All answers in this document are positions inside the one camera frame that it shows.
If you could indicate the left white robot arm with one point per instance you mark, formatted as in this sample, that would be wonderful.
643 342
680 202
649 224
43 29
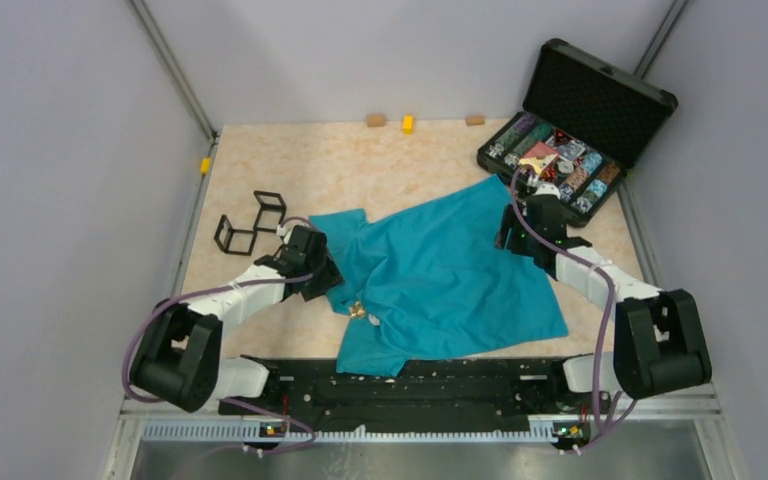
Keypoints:
176 355

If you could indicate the black box with pink brooch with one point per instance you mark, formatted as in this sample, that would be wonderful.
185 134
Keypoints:
234 241

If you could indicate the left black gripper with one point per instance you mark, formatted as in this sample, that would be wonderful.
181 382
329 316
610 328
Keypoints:
330 275

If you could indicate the right tan wooden block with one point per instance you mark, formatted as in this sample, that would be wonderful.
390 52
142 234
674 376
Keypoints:
475 120

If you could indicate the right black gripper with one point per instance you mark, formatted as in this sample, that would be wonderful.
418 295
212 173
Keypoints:
510 221

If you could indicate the yellow block at back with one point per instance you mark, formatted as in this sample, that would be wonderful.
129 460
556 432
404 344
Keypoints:
408 124

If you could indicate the black carrying case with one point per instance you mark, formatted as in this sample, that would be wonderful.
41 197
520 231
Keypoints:
593 118

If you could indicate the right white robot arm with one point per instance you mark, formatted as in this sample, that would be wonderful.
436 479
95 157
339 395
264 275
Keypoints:
659 343

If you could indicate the pink card in case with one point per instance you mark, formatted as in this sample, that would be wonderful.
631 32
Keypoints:
538 158

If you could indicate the black box with grey brooch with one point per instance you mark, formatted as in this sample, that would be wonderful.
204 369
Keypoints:
271 211

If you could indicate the yellow block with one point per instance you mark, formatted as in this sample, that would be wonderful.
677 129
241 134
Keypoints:
205 166
408 124

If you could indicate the teal t-shirt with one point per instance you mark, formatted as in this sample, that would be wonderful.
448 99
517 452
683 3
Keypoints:
433 276

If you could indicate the yellow block at left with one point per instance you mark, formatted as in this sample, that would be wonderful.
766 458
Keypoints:
205 166

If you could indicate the tan wooden block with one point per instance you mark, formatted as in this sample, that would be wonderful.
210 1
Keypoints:
475 120
375 120

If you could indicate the left tan wooden block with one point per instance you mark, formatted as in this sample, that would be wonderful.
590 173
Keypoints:
375 120

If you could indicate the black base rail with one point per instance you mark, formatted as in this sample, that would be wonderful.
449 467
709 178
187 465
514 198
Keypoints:
454 396

